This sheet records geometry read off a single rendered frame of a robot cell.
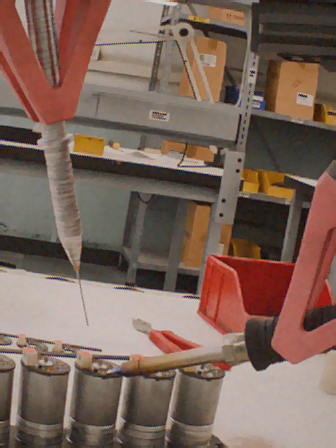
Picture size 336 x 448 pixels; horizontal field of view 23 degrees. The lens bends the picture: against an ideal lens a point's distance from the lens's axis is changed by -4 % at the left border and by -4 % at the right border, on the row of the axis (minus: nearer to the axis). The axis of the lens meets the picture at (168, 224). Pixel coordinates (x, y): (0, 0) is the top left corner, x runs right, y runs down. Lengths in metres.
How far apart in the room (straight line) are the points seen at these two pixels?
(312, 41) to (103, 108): 2.34
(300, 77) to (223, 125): 1.91
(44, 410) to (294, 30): 0.21
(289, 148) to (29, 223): 1.57
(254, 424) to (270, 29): 0.29
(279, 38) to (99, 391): 0.18
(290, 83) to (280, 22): 4.23
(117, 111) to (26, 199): 2.21
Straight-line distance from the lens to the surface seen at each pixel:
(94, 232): 4.87
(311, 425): 0.57
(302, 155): 5.05
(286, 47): 0.35
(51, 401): 0.40
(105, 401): 0.41
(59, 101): 0.36
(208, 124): 2.72
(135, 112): 2.69
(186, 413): 0.43
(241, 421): 0.55
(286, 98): 4.57
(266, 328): 0.37
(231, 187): 2.78
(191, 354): 0.38
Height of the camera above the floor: 0.94
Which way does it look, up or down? 8 degrees down
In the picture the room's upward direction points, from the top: 10 degrees clockwise
